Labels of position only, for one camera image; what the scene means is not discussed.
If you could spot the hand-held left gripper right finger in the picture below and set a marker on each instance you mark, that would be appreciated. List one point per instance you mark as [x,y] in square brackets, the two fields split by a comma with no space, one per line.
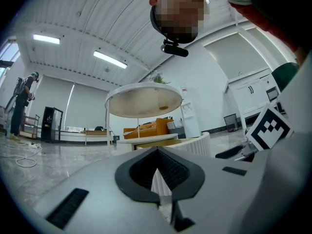
[180,172]

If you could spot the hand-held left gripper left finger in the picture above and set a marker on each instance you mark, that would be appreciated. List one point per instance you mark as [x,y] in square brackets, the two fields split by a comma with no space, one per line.
[136,172]

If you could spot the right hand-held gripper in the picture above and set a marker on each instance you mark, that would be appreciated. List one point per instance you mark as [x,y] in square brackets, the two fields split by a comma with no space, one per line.
[268,128]

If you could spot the person's right forearm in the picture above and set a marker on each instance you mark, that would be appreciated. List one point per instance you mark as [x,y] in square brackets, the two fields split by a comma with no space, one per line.
[301,56]

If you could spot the round beige table top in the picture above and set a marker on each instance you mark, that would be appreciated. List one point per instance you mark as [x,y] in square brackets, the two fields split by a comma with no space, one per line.
[146,138]

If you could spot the round white table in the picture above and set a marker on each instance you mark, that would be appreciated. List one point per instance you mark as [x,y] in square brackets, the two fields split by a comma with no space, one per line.
[143,101]

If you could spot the black mesh waste bin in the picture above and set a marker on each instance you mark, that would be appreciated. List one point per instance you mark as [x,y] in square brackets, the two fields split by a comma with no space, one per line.
[230,123]

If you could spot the orange sofa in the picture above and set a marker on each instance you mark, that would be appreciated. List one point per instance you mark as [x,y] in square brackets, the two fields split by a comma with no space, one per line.
[146,131]

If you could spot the grey laundry basket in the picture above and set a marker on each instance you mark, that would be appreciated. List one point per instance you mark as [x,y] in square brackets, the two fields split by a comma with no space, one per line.
[176,130]

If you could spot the white water dispenser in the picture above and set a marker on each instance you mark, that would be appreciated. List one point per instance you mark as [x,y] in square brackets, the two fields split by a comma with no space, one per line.
[189,116]

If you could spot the black bag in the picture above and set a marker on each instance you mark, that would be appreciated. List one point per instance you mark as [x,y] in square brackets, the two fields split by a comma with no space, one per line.
[99,128]

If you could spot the white kitchen cabinet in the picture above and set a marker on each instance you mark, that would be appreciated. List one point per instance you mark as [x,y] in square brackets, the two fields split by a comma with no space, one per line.
[251,96]

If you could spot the built-in oven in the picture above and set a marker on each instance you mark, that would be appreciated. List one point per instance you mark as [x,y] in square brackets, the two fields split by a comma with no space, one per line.
[272,94]

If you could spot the white low platform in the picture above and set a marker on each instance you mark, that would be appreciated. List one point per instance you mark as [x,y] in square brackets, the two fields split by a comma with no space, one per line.
[73,136]

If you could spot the dark green rounded object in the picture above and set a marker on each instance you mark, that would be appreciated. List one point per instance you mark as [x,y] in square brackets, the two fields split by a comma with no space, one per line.
[284,75]

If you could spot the purple flower bouquet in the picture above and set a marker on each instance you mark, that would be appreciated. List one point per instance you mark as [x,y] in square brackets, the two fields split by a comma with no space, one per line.
[157,77]

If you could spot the large grey roller blind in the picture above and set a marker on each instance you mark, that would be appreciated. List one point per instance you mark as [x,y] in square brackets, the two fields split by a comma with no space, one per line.
[236,55]

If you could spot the black glass display cabinet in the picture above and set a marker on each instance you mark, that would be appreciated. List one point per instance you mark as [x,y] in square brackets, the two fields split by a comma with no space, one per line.
[51,124]

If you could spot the small ceiling fixture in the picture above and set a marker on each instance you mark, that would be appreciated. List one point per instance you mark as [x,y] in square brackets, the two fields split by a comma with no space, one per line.
[107,69]

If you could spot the white power strip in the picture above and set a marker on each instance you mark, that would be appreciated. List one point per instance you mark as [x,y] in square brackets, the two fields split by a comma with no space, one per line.
[33,145]

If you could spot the wooden shelf rack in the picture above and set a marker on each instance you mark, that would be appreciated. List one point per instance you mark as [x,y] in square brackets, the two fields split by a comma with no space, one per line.
[31,127]

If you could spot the long ceiling light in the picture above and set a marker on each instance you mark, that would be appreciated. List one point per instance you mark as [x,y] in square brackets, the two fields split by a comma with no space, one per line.
[46,39]
[110,59]

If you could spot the person's red jacket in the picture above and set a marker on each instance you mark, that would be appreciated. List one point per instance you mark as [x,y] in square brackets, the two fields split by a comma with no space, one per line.
[258,16]

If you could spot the person's head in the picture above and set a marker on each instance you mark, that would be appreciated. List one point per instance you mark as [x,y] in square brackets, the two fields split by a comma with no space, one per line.
[180,11]

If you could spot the large glass window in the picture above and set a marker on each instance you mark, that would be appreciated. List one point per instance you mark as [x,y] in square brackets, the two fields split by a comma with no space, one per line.
[8,57]

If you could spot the black head-mounted camera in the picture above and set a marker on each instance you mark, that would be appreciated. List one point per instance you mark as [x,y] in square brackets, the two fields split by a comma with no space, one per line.
[176,50]

